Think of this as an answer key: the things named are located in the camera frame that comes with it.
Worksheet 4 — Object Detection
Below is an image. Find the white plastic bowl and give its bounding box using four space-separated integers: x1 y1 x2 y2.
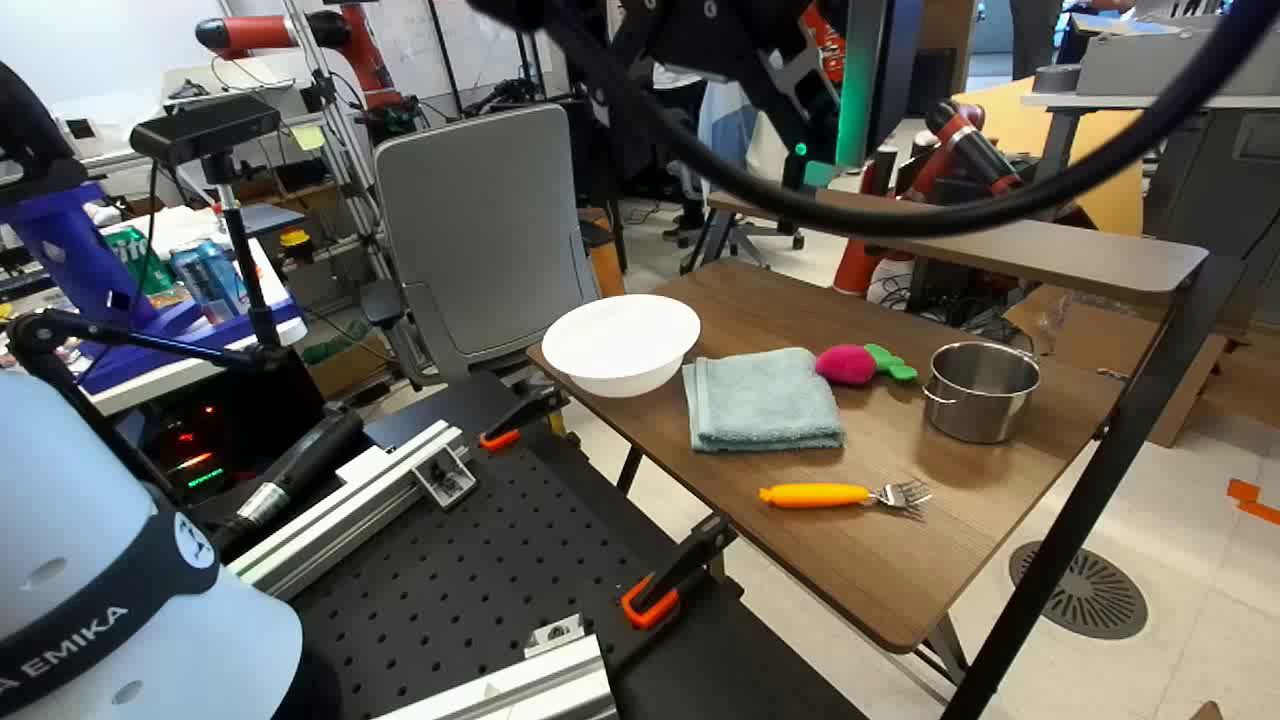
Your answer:
539 293 700 401

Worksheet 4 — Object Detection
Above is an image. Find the purple blue machine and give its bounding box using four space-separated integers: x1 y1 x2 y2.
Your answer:
0 59 311 403

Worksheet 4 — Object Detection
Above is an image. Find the black perforated breadboard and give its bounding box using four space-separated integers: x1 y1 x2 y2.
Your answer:
293 442 862 720

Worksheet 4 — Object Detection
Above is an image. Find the black camera on stand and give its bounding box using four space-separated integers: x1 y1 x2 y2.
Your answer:
128 97 287 373

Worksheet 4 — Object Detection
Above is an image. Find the grey panel board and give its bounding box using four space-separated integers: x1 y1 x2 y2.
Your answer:
377 102 595 375

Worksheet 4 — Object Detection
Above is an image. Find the orange handled fork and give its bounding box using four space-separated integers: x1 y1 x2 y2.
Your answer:
756 478 930 511

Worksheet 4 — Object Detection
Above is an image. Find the orange black clamp rear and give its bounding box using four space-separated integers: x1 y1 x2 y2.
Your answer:
477 389 566 455

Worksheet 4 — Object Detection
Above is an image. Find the stainless steel pot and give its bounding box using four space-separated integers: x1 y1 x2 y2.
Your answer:
921 339 1043 442

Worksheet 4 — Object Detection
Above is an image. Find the orange black clamp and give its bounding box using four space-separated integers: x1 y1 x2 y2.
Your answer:
617 514 734 630
477 389 566 455

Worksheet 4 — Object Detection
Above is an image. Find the wooden upper shelf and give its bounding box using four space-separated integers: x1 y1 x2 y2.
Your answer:
702 188 1212 298

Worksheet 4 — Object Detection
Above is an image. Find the round floor drain grate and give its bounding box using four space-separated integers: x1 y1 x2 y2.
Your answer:
1043 547 1146 640

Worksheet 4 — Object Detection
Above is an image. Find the red robot arm background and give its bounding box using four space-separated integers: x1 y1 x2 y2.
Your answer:
196 0 417 141

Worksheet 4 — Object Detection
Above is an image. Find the black thick cable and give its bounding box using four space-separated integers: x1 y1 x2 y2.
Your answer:
466 0 1280 242

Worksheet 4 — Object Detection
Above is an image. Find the pink and green plush toy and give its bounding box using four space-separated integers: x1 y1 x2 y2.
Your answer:
814 344 921 389

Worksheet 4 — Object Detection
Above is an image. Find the white Franka robot base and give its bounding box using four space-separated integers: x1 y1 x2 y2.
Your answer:
0 373 305 720

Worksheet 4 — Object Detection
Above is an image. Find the aluminium extrusion rail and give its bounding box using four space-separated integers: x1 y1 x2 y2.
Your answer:
227 419 477 601

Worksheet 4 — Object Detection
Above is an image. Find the light blue cloth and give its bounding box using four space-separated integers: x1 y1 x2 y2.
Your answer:
679 347 843 451

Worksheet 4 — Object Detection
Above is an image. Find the orange black clamp front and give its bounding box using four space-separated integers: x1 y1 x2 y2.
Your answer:
617 514 734 630

